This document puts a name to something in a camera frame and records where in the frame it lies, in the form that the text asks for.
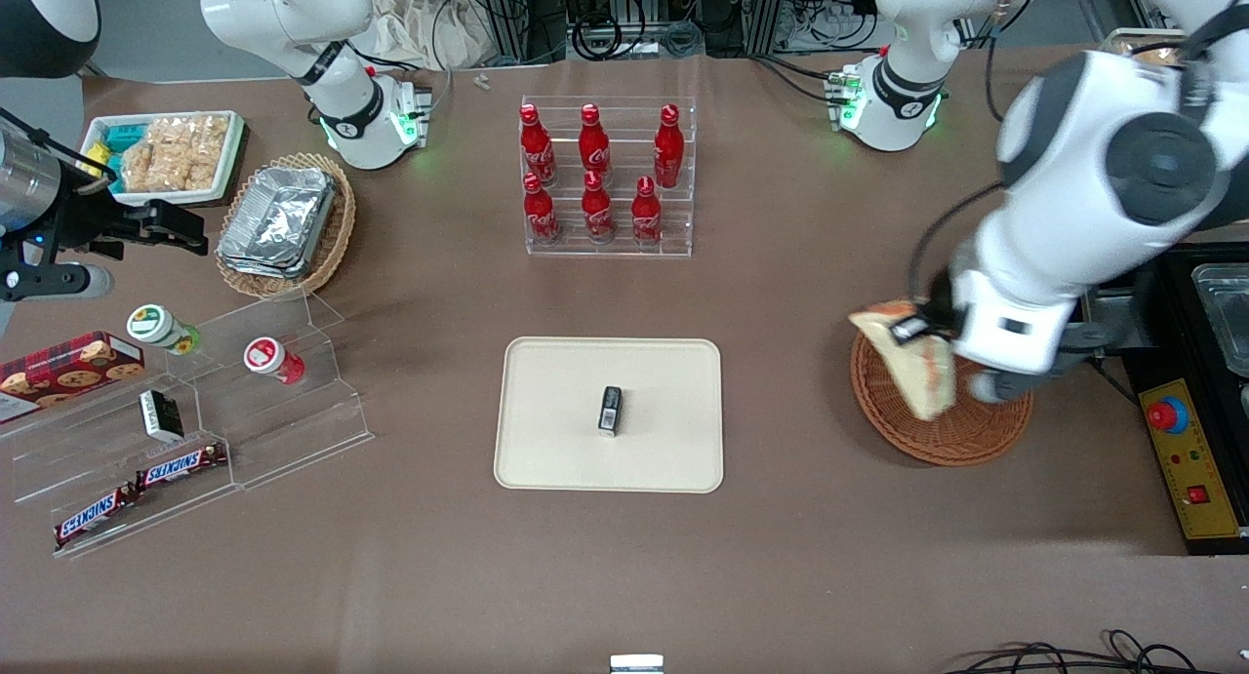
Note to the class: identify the clear acrylic stepped display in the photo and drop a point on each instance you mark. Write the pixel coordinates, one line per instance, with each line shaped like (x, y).
(283, 430)

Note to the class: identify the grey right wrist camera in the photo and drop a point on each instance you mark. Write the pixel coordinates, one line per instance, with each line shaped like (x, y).
(54, 282)

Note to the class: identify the light oval wicker basket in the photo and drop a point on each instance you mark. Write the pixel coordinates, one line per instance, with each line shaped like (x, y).
(337, 235)

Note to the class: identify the beige rectangular tray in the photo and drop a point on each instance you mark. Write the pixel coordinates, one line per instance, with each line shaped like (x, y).
(556, 430)

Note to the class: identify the red cola bottle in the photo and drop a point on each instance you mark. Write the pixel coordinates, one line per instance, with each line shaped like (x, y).
(593, 145)
(597, 211)
(668, 147)
(536, 147)
(645, 216)
(540, 214)

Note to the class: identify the teal snack packet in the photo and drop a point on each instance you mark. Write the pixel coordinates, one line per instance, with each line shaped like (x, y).
(123, 138)

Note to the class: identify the white rectangular snack tray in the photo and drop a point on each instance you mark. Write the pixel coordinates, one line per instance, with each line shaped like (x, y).
(166, 198)

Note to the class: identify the aluminium frame post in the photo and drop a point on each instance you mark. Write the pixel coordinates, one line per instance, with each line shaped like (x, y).
(512, 11)
(781, 11)

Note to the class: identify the snickers chocolate bar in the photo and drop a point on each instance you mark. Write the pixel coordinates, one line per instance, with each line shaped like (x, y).
(93, 515)
(181, 466)

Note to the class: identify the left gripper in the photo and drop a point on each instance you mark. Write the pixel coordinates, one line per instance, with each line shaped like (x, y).
(939, 304)

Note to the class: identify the silver device edge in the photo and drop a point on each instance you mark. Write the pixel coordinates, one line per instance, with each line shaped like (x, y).
(636, 664)

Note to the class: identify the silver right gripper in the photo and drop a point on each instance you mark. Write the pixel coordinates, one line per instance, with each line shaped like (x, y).
(86, 223)

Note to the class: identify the green lidded cup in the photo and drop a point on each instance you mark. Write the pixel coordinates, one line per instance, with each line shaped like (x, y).
(161, 328)

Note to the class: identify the red lidded cup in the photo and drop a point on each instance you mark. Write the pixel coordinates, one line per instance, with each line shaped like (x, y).
(273, 359)

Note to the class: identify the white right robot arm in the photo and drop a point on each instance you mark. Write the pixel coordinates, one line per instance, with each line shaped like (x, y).
(283, 11)

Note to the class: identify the red plaid cookie box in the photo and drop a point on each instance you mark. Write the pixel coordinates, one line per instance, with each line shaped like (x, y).
(63, 374)

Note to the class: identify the brown round wicker basket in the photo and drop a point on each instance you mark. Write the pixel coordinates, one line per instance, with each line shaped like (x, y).
(976, 438)

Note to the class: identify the clear acrylic bottle rack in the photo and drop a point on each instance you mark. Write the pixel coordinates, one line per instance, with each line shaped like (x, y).
(624, 250)

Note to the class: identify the triangular sandwich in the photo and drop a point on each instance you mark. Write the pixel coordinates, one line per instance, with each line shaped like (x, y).
(927, 376)

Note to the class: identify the black side stand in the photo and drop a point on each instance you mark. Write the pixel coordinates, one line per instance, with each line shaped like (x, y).
(1176, 313)

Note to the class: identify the stacked aluminium foil trays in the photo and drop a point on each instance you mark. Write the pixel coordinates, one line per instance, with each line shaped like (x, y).
(278, 220)

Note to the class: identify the yellow emergency stop box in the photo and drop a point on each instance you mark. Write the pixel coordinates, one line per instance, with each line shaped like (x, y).
(1190, 469)

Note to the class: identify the white crumpled cloth bag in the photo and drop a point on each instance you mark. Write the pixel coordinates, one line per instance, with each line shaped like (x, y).
(420, 20)

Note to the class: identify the small black white box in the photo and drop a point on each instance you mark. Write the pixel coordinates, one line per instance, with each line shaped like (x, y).
(161, 416)

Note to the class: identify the yellow snack packet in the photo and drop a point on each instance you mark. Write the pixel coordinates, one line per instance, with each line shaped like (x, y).
(94, 162)

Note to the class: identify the crispy snack bag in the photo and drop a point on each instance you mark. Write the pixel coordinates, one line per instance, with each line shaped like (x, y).
(1151, 54)
(148, 165)
(203, 147)

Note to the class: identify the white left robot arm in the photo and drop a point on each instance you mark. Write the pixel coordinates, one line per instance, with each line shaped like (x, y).
(1073, 138)

